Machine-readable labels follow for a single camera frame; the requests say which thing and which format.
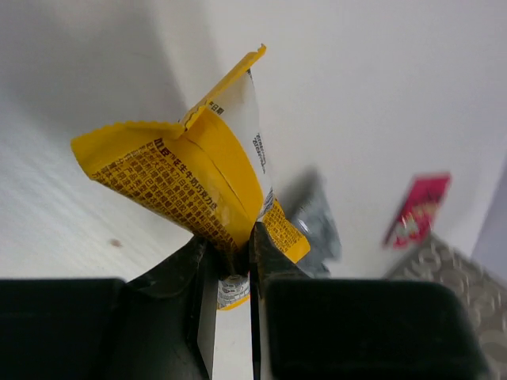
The small yellow snack packet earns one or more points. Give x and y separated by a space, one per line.
207 173

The red snack packet far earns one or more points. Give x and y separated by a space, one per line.
414 218

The silver grey snack packet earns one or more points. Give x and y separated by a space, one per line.
307 208

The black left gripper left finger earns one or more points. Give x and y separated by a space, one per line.
160 325

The white paper coffee bag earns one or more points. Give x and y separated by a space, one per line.
483 295

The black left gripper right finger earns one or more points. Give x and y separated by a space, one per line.
309 328

